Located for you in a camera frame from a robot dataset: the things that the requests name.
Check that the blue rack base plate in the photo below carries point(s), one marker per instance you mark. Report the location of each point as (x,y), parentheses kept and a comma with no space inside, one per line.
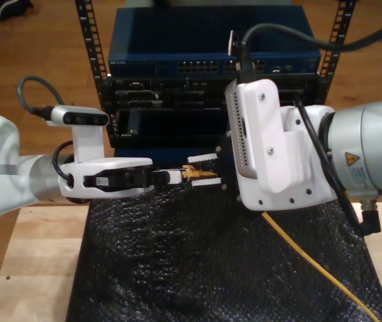
(167,157)

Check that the black bubble wrap mat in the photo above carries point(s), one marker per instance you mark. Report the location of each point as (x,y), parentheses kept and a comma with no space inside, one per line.
(177,268)

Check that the black rack server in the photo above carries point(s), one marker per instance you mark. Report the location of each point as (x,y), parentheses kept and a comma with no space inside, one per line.
(177,94)

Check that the black perforated rack post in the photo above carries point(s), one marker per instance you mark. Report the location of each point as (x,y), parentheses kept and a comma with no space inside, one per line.
(346,20)
(87,38)

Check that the dark sneaker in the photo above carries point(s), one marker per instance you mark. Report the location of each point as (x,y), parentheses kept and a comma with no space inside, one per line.
(10,8)

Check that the blue network switch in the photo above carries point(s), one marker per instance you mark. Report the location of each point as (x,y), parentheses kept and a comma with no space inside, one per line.
(177,33)

